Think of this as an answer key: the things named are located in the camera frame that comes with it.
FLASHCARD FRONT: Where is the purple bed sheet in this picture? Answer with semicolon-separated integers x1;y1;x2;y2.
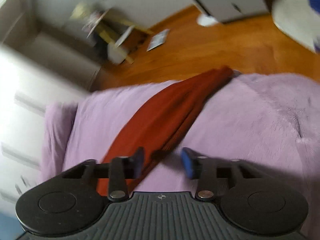
40;74;319;239

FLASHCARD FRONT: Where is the red knit sweater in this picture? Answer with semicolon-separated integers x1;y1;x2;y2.
103;67;233;192

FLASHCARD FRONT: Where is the cluttered wooden chair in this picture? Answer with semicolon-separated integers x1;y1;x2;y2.
70;2;153;64

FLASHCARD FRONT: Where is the white paper on floor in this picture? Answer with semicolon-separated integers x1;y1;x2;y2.
146;29;170;51

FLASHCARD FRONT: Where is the white wardrobe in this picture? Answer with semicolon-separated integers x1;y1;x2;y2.
1;0;100;217

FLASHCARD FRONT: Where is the white round rug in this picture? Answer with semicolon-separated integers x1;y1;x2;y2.
271;0;319;54

